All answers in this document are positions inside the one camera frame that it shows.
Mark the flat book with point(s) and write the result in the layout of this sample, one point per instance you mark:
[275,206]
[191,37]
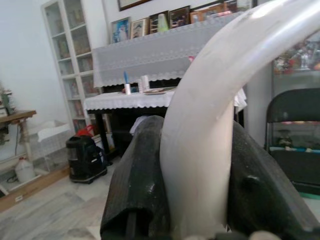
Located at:
[157,91]

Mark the orange framed photo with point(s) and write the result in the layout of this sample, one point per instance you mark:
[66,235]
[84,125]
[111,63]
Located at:
[198,17]

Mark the glass display cabinet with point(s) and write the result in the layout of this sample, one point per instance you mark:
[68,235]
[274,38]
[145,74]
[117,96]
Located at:
[295,60]

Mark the brown wooden table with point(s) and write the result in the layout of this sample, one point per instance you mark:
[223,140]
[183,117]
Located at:
[15,116]

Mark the light wooden floor plinth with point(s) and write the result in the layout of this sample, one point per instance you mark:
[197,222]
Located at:
[30,187]

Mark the black air purifier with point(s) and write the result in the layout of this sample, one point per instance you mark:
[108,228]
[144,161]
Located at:
[82,162]

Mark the dark green folding chair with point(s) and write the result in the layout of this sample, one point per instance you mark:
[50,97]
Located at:
[292,105]

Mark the white glass door cabinet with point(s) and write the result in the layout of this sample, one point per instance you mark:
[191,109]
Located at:
[62,50]

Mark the dark framed picture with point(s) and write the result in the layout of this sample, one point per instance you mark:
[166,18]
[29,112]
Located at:
[153,23]

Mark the red bag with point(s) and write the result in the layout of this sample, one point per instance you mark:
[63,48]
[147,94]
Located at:
[86,130]

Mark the light framed photo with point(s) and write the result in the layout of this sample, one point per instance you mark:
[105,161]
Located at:
[138,28]

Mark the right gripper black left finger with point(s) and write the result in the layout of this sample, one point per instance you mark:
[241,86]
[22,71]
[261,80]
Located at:
[135,180]

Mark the long white lace cloth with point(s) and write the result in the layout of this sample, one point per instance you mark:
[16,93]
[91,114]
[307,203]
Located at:
[150,57]

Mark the dark wall picture frame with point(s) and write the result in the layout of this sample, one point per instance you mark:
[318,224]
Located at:
[132,4]

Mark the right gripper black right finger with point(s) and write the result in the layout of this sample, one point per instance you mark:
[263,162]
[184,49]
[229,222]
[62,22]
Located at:
[257,190]

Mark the blue framed photo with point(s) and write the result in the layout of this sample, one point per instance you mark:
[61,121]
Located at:
[120,30]

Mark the brown framed photo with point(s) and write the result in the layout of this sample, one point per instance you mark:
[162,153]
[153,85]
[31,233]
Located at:
[179,17]

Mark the black upright piano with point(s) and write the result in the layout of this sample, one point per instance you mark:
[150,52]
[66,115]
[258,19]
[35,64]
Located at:
[125,125]

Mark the white bottle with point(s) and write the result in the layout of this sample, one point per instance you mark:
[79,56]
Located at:
[144,83]

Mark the scalloped white lace runner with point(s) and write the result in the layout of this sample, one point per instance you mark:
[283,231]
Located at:
[125,101]

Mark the small white cup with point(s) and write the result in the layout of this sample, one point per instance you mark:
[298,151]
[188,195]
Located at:
[128,89]

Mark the white plastic jug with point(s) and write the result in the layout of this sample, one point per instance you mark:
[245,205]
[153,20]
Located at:
[25,172]

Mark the pale green cone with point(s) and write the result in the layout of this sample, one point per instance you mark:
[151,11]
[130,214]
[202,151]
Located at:
[163,23]

